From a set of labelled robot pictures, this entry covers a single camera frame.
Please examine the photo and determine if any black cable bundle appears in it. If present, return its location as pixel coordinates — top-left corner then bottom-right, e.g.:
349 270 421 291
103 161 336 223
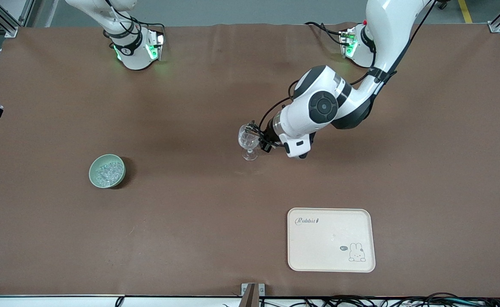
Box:
222 292 500 307

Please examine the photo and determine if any black arm base cable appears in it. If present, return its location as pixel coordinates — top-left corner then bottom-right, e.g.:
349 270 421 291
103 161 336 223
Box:
140 21 166 34
305 21 345 46

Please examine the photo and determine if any black right arm base cable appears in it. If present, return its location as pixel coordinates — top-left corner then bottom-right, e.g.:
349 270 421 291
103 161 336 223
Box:
140 21 166 34

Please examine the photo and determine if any pale green ceramic bowl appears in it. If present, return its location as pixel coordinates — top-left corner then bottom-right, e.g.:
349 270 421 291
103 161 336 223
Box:
89 154 126 189

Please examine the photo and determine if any clear ice cube pile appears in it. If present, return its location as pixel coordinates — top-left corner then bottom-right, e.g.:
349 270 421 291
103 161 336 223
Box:
94 161 122 186

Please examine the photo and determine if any clear wine glass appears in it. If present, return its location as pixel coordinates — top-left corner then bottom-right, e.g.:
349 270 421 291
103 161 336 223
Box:
238 124 261 161

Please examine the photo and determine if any metal bracket with post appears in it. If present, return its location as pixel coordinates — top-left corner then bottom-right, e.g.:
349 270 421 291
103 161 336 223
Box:
241 283 266 307

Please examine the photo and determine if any brown table cover mat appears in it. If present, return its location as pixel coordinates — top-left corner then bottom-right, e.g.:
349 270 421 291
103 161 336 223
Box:
0 23 500 298

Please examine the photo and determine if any black left arm base cable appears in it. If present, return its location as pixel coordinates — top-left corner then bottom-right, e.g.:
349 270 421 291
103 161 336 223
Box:
305 21 345 46

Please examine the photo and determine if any cream rabbit print tray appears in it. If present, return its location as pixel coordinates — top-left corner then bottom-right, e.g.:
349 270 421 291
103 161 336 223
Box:
287 207 376 273

